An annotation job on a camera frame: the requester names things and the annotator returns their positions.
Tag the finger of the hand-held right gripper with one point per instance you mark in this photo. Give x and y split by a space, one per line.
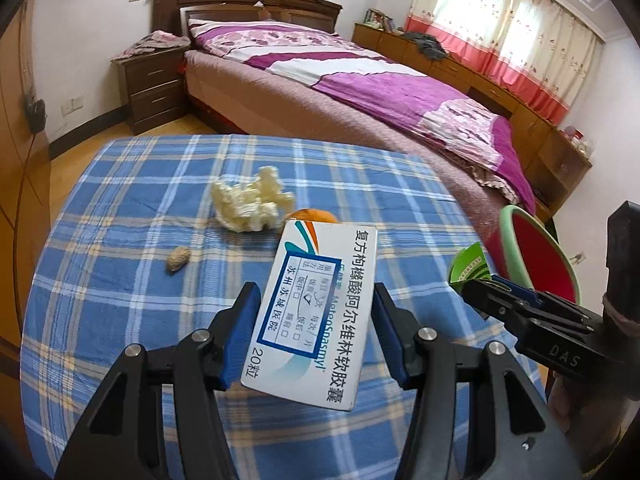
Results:
505 307
530 294

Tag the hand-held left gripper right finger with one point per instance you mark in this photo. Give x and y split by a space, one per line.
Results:
389 340

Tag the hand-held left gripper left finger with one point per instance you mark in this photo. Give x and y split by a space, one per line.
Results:
235 340

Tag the red bin with green rim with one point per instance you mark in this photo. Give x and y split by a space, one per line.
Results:
540 255

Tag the green printed box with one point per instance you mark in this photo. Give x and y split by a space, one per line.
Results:
467 267

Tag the white and teal medicine box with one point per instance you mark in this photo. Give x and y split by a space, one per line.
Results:
310 320

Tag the peanut in shell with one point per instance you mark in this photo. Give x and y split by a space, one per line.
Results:
178 261

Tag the white crumpled foam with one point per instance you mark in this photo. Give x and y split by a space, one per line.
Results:
250 200

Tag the orange fruit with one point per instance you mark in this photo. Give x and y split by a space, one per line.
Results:
315 216

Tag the jars on cabinet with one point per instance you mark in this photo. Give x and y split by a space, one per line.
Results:
580 142

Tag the blue plaid tablecloth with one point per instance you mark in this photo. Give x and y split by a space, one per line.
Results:
125 210

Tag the long wooden cabinet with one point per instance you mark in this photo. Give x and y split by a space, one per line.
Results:
500 90

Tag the bed with purple blanket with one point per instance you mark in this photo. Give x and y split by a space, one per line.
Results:
400 100

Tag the bed with mauve sheet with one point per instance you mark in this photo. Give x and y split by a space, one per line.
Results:
280 105

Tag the dark wooden nightstand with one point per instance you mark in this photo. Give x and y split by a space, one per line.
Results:
152 90

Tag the wooden wardrobe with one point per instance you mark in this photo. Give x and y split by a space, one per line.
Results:
20 185

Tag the grey clothes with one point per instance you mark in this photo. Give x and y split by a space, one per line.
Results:
427 45

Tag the pink and white curtains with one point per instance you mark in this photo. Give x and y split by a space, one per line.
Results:
510 25

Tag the black power adapter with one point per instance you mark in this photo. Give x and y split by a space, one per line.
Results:
36 112

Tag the pink floral cloth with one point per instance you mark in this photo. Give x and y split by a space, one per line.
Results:
150 42

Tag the row of books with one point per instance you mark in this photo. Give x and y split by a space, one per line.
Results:
379 19

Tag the white wall socket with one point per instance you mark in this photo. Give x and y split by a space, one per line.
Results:
71 106

